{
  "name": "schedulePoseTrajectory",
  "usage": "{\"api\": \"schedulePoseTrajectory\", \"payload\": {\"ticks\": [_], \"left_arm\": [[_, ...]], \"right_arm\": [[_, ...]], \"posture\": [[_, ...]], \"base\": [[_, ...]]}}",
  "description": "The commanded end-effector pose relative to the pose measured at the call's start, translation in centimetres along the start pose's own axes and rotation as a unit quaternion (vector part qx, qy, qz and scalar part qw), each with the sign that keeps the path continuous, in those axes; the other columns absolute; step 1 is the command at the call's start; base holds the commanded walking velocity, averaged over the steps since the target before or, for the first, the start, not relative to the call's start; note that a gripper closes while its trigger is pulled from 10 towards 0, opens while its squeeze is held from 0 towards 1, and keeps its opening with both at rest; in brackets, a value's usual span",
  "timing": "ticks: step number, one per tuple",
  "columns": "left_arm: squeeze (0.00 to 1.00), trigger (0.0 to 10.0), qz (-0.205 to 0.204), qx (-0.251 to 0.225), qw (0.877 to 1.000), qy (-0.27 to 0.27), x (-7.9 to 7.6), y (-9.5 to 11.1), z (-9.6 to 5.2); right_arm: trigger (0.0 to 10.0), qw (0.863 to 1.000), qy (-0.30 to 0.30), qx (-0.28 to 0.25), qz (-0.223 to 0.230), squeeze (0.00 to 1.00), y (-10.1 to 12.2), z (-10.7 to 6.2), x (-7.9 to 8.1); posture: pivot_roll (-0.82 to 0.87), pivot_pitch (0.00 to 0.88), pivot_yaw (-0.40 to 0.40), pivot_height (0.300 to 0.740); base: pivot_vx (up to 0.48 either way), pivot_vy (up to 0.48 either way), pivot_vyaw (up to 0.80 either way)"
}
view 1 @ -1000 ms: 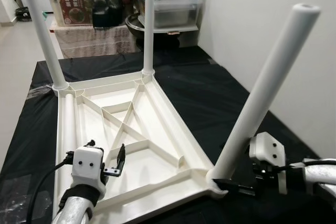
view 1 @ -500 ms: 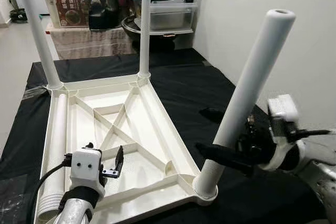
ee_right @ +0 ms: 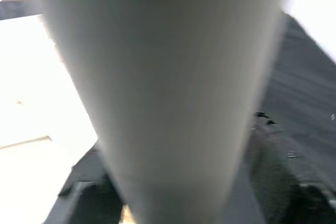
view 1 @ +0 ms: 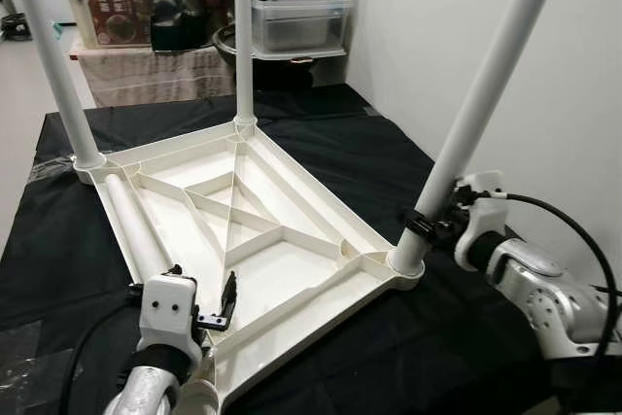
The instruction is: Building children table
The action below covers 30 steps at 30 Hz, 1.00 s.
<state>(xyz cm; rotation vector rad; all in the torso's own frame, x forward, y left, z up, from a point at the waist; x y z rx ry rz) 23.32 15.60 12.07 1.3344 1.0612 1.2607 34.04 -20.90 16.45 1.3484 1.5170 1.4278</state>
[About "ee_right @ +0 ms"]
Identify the white plastic table top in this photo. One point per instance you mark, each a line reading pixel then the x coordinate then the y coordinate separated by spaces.
pixel 31 77

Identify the black tablecloth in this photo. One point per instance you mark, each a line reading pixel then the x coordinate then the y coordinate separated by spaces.
pixel 302 77

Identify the white plastic table leg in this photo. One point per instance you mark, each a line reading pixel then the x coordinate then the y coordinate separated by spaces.
pixel 170 77

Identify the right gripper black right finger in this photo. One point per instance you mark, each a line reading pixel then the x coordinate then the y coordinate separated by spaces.
pixel 283 182

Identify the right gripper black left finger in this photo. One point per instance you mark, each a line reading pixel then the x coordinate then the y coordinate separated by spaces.
pixel 89 197

